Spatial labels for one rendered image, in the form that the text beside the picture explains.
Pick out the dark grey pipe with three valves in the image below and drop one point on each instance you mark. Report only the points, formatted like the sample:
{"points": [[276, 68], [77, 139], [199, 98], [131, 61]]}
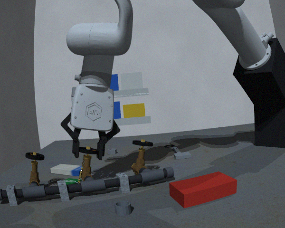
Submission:
{"points": [[89, 184]]}

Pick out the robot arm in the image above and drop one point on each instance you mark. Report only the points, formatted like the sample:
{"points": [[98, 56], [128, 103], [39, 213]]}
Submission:
{"points": [[100, 42]]}

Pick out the red rectangular block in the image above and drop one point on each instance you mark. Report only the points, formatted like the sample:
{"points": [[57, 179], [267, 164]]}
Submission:
{"points": [[202, 189]]}

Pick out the white and blue bag of cable ties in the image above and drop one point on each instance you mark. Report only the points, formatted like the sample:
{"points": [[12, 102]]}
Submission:
{"points": [[73, 170]]}

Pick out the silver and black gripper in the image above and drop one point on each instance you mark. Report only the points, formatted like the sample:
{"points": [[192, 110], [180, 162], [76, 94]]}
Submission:
{"points": [[92, 109]]}

